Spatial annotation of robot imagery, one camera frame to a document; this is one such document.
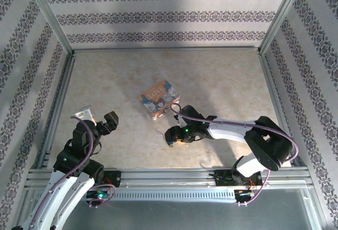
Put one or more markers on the small blue brass padlock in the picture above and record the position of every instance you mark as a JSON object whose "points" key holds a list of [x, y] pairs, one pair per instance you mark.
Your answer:
{"points": [[170, 144]]}

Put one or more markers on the orange LOVE bear tin box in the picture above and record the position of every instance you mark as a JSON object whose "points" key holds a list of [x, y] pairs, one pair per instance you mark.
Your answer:
{"points": [[158, 97]]}

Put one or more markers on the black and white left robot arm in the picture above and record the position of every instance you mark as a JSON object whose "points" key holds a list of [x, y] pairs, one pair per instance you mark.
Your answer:
{"points": [[60, 201]]}

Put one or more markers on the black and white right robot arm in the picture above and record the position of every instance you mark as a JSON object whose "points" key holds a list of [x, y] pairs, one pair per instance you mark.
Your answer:
{"points": [[266, 145]]}

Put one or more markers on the grey metal sheet panel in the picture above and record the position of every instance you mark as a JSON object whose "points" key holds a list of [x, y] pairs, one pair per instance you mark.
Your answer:
{"points": [[171, 216]]}

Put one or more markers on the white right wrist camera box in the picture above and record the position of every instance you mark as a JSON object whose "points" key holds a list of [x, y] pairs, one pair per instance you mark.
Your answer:
{"points": [[180, 120]]}

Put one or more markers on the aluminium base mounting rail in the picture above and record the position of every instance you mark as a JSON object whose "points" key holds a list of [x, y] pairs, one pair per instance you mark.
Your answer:
{"points": [[163, 177]]}

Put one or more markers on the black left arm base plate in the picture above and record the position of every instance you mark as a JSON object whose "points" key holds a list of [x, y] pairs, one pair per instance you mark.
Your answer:
{"points": [[114, 178]]}

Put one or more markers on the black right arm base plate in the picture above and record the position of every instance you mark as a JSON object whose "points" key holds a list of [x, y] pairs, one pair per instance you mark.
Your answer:
{"points": [[223, 178]]}

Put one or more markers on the aluminium table side rail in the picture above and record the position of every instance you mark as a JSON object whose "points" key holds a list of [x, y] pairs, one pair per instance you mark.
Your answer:
{"points": [[274, 95], [60, 95]]}

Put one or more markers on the aluminium table end rail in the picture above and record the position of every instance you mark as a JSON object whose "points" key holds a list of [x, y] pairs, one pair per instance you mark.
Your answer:
{"points": [[166, 48]]}

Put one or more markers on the aluminium frame post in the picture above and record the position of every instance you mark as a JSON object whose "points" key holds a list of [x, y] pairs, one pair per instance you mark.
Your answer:
{"points": [[52, 16], [281, 16]]}

